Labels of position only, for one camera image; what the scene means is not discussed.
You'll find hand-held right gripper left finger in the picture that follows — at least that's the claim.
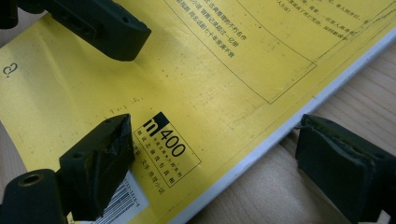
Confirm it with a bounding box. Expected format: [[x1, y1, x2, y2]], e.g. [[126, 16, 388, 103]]
[[58, 113, 135, 222]]

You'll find yellow folder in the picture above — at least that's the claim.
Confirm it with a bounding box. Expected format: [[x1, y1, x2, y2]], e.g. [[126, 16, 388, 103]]
[[0, 0, 396, 224]]

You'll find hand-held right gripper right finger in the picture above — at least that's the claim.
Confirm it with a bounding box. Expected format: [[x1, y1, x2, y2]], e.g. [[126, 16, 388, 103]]
[[294, 113, 396, 224]]

